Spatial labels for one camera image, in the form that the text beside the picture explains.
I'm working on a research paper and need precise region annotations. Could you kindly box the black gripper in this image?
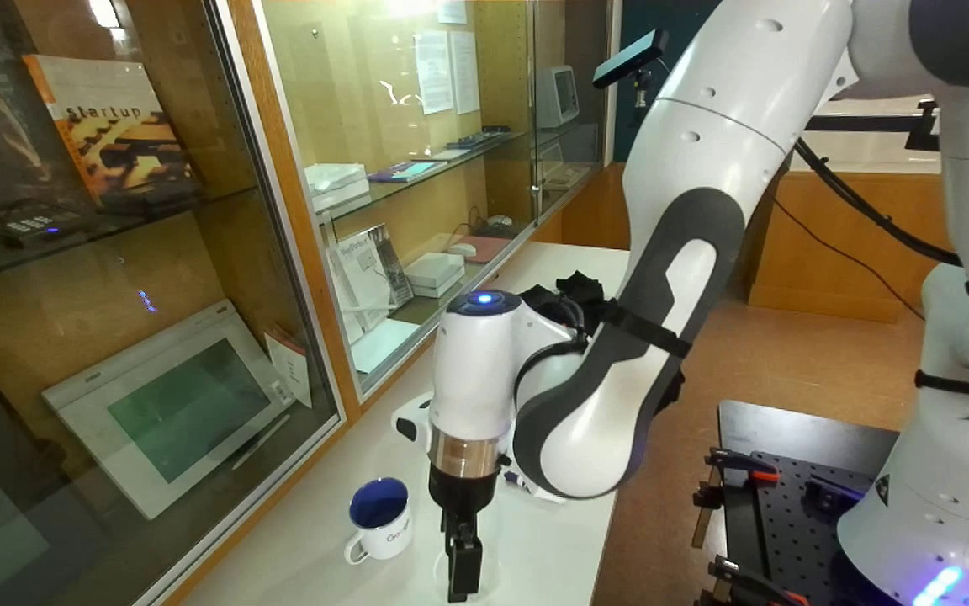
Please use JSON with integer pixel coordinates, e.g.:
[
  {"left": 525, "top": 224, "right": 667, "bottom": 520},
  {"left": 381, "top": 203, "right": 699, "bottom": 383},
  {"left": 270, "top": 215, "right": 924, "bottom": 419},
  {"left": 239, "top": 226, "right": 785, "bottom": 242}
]
[{"left": 427, "top": 432, "right": 501, "bottom": 602}]

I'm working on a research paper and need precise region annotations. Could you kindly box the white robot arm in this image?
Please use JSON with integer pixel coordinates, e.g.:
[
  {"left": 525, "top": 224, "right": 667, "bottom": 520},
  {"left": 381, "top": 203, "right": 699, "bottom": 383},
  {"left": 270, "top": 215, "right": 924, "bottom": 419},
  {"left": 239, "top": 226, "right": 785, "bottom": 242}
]
[{"left": 429, "top": 0, "right": 969, "bottom": 606}]

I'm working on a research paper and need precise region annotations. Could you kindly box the white mug blue interior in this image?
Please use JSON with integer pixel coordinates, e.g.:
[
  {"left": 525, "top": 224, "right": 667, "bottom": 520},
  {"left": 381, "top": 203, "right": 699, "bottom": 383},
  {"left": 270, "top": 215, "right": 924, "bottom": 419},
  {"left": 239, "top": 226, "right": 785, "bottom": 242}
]
[{"left": 342, "top": 479, "right": 410, "bottom": 567}]

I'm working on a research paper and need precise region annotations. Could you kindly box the orange black clamp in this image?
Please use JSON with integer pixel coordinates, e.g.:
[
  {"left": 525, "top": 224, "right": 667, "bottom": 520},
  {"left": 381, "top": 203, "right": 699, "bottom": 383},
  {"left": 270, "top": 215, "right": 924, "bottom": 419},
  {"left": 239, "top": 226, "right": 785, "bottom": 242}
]
[
  {"left": 690, "top": 447, "right": 779, "bottom": 550},
  {"left": 694, "top": 555, "right": 810, "bottom": 606}
]

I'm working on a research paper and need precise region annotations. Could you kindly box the black mounting table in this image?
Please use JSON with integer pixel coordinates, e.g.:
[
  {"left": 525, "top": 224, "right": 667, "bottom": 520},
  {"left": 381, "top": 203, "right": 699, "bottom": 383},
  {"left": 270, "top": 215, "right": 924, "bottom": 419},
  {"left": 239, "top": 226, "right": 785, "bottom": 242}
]
[{"left": 708, "top": 402, "right": 893, "bottom": 606}]

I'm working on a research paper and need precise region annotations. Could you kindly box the white framed green tablet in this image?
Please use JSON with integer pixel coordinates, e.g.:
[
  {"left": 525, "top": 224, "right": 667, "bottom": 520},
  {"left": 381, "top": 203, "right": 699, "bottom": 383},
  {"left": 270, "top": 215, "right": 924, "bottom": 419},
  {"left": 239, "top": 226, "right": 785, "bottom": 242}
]
[{"left": 42, "top": 303, "right": 292, "bottom": 520}]

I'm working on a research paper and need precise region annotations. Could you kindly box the orange patterned book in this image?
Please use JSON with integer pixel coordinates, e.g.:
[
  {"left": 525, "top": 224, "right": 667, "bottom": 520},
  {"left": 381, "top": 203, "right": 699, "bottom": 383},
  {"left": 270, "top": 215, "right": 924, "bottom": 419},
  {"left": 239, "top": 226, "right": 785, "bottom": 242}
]
[{"left": 23, "top": 54, "right": 197, "bottom": 215}]

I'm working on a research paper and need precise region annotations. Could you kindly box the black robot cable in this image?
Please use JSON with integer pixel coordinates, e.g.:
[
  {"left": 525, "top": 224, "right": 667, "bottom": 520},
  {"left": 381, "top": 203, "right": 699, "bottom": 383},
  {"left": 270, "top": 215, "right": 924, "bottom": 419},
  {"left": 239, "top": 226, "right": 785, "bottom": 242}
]
[{"left": 768, "top": 130, "right": 969, "bottom": 329}]

